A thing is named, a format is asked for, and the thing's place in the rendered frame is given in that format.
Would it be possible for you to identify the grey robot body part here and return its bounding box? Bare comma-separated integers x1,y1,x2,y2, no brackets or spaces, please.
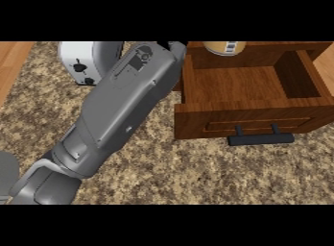
0,146,20,206

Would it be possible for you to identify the brown wooden drawer front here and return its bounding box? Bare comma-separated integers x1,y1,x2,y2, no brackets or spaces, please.
172,95,334,140

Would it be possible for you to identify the dark grey drawer handle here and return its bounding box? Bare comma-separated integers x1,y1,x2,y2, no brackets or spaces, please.
227,123,296,147

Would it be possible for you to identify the brown wooden cabinet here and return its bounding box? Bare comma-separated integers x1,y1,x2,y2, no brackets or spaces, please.
185,41,334,70

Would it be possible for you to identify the brown wooden drawer box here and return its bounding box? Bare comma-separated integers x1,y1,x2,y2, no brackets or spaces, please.
180,49,328,105

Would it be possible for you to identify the white toaster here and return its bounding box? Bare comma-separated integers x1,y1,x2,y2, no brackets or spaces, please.
57,41,125,87

